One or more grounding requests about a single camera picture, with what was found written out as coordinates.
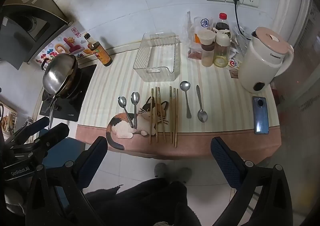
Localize blue smartphone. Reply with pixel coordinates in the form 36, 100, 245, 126
252, 96, 270, 135

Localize seasoning jar with white lid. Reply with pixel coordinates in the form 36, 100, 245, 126
197, 29, 216, 67

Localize steel wok with lid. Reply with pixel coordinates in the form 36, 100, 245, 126
42, 53, 78, 96

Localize red chili packet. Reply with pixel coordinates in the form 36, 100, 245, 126
188, 50, 203, 60

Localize striped cat table mat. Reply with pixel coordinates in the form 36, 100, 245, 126
75, 41, 282, 160

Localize small box with red swirl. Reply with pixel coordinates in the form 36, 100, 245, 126
227, 57, 242, 69

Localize clear plastic bag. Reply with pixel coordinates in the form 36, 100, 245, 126
184, 11, 198, 50

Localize large round steel spoon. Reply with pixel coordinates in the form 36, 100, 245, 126
179, 81, 192, 119

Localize colourful wall sticker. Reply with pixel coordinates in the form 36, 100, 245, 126
34, 28, 100, 67

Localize clear plastic container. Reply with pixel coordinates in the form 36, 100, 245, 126
133, 32, 181, 82

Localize set of wooden chopsticks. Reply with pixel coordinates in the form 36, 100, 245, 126
149, 86, 179, 148

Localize person's dark fleece clothing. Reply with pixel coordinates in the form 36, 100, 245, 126
84, 178, 237, 226

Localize steel range hood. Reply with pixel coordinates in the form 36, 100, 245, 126
0, 0, 75, 67

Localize grey slipper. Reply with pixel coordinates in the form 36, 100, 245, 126
154, 163, 168, 179

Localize orange box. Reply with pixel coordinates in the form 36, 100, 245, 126
194, 16, 214, 44

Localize oval steel spoon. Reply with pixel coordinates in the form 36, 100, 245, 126
195, 85, 208, 123

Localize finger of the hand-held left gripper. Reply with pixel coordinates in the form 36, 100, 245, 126
25, 123, 70, 157
10, 116, 50, 145

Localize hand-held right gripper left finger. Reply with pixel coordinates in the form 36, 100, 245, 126
25, 136, 108, 226

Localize soy sauce bottle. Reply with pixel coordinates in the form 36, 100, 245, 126
84, 33, 113, 67

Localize black induction cooktop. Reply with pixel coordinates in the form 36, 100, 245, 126
39, 64, 97, 123

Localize small patterned steel spoon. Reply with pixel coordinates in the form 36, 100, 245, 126
118, 96, 133, 128
131, 92, 140, 129

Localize crumpled clear plastic bags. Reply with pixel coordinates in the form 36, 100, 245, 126
229, 26, 251, 60

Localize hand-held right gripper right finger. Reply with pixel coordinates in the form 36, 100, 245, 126
211, 137, 293, 226

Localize dark sauce bottle red cap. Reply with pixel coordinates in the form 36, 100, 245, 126
215, 13, 230, 32

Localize glass oil bottle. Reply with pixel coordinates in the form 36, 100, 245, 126
213, 29, 232, 68

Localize cream electric kettle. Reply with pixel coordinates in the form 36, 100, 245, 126
237, 26, 295, 93

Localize white storage rack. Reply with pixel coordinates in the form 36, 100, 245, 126
0, 102, 18, 137

